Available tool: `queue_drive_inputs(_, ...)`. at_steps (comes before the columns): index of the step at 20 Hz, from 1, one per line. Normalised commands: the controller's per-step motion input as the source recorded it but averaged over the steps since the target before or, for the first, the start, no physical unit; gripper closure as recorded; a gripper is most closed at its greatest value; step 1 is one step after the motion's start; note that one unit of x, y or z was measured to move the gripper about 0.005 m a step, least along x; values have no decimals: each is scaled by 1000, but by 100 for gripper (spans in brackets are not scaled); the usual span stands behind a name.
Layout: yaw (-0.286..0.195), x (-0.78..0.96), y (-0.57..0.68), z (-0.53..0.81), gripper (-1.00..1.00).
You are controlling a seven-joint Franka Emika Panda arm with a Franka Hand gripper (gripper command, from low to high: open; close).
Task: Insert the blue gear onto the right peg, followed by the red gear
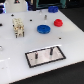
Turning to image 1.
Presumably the blue object at back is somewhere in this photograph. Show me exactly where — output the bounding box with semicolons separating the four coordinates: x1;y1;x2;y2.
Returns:
48;6;58;13

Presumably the red gear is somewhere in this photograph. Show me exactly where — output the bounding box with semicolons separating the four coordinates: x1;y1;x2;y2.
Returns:
54;19;63;27

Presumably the right metal peg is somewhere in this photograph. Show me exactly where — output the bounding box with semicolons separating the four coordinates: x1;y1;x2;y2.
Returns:
49;47;54;57

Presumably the black-framed peg base plate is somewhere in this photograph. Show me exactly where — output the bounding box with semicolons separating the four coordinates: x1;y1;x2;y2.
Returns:
25;46;66;68

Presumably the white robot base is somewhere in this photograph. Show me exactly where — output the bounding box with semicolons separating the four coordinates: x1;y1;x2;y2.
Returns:
5;0;27;13

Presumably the blue gear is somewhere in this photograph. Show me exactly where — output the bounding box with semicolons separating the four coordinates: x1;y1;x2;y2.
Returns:
37;25;51;34

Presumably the beige connector block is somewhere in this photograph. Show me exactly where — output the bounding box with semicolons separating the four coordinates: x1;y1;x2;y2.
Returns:
12;18;24;37

